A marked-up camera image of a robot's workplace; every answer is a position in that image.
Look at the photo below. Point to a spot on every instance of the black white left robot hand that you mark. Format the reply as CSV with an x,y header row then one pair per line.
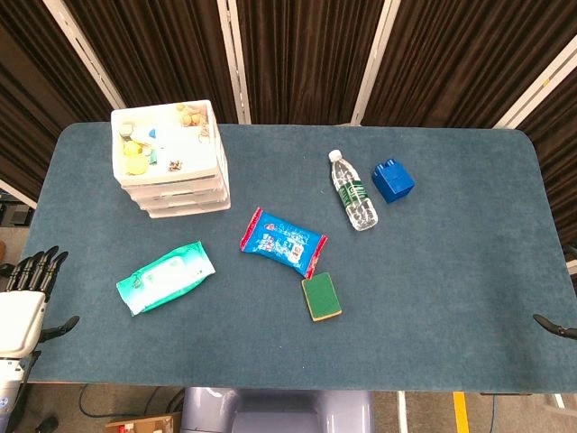
x,y
20,320

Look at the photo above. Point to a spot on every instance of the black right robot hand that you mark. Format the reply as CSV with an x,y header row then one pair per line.
x,y
561,330

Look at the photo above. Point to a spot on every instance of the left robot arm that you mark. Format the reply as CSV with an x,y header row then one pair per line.
x,y
9,388

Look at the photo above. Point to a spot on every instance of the lavender robot base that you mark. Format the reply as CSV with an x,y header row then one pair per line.
x,y
270,410

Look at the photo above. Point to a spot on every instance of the clear plastic drawer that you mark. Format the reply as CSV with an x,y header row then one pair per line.
x,y
180,181
180,195
189,211

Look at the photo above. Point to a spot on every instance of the white plastic drawer organizer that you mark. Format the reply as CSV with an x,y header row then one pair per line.
x,y
185,146

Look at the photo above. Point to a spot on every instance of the green white wet wipes pack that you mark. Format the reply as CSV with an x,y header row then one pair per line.
x,y
167,279

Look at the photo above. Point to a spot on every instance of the blue-grey table cloth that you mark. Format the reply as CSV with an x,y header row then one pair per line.
x,y
405,293

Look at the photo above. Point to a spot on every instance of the brown cardboard box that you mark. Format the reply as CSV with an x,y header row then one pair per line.
x,y
149,424

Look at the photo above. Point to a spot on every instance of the dark brown curtain panel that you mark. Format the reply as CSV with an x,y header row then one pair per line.
x,y
306,58
559,149
27,90
158,45
460,58

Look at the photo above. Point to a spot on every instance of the round yellow plastic object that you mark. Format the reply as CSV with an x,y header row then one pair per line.
x,y
136,166

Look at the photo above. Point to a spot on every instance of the small yellow toy duck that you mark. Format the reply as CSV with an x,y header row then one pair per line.
x,y
132,149

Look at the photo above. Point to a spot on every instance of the small green item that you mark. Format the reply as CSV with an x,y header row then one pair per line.
x,y
153,158

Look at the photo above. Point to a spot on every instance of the small grey-green cap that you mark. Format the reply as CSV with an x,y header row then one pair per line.
x,y
125,130

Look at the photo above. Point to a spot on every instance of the small brown beaded item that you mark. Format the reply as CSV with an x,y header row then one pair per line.
x,y
174,166

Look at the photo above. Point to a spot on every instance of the white tube with blue cap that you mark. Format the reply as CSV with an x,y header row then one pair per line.
x,y
146,135

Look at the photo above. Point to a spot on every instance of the blue plastic building block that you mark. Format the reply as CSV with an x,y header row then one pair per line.
x,y
394,180

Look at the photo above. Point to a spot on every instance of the green yellow scrub sponge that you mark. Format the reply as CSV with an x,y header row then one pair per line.
x,y
321,295

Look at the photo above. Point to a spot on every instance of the clear plastic water bottle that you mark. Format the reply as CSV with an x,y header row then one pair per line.
x,y
356,198

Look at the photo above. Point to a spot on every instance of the beige plush toys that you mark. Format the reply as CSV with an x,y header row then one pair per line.
x,y
191,118

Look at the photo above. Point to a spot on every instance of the blue red snack package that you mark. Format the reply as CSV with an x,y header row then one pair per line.
x,y
281,239

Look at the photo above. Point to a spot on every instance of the white partition post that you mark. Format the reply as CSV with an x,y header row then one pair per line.
x,y
83,49
536,90
234,63
374,63

